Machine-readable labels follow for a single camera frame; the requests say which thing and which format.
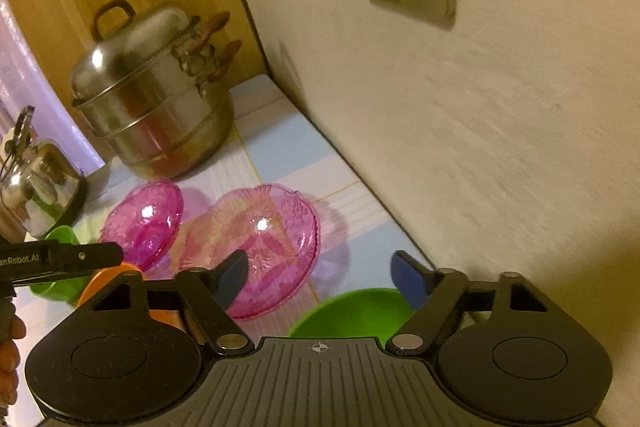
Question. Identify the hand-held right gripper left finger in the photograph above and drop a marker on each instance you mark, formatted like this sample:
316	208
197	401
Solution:
233	278

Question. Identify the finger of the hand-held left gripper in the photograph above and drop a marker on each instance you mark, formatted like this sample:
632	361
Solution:
90	255

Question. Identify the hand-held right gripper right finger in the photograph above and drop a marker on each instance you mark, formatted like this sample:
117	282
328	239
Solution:
409	279

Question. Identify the orange plastic bowl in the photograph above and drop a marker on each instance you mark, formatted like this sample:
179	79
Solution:
107	278

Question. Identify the green plastic bowl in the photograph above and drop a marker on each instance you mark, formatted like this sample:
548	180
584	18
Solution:
59	239
342	313

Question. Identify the pink glass bowl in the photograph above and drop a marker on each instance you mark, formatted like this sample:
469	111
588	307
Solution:
280	232
142	219

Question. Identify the person's left hand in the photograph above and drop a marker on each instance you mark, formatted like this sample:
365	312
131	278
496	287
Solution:
9	374

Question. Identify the shiny steel kettle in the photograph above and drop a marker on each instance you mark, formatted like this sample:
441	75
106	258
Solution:
37	187

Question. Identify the pastel checked tablecloth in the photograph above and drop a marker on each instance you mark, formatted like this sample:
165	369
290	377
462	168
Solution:
285	142

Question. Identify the stainless steel steamer pot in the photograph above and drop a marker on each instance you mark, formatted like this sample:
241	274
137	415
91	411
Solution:
150	107

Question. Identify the purple curtain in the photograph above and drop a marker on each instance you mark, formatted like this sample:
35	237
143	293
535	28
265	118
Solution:
35	72

